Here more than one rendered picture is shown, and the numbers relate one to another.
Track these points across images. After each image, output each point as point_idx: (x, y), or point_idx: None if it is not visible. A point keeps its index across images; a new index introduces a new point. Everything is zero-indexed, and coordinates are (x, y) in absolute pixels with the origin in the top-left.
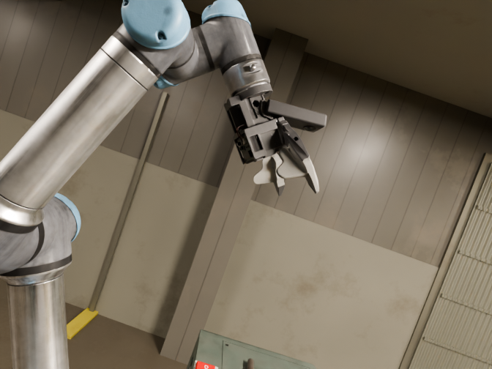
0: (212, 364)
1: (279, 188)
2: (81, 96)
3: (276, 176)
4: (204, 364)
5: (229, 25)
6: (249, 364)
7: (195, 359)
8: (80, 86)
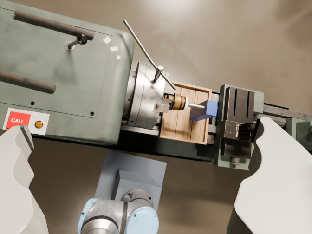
0: (5, 112)
1: (32, 144)
2: None
3: (29, 183)
4: (11, 121)
5: None
6: (2, 75)
7: (0, 128)
8: None
